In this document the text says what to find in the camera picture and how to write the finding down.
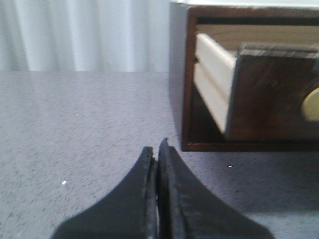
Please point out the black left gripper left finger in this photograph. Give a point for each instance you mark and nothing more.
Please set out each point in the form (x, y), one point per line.
(129, 211)

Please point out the dark wooden drawer cabinet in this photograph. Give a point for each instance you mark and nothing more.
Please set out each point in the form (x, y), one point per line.
(230, 25)

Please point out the white curtain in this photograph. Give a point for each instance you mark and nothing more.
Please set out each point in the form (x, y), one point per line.
(84, 35)

